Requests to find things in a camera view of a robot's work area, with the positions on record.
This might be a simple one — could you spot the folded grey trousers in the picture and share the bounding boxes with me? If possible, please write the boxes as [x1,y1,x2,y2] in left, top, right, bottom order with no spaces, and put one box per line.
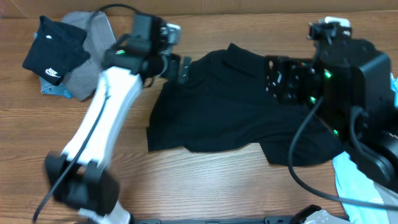
[63,12,116,101]

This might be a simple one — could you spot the black t-shirt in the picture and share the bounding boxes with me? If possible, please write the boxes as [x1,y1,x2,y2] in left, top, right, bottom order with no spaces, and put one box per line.
[146,42,346,167]

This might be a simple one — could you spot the light blue t-shirt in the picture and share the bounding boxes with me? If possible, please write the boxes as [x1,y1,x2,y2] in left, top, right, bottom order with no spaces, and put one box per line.
[331,73,398,224]

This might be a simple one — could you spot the folded blue denim garment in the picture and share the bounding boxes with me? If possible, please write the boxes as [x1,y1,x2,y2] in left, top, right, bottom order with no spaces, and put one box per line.
[39,77,73,99]

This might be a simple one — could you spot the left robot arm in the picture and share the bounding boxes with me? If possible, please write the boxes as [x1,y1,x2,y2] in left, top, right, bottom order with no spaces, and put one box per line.
[45,12,191,223]

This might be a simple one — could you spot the folded black Nike garment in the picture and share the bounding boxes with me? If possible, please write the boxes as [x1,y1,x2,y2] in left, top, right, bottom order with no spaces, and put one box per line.
[22,16,90,86]

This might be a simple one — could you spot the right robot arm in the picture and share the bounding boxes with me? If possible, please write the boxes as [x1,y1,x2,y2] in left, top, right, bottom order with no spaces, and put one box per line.
[264,38,397,223]

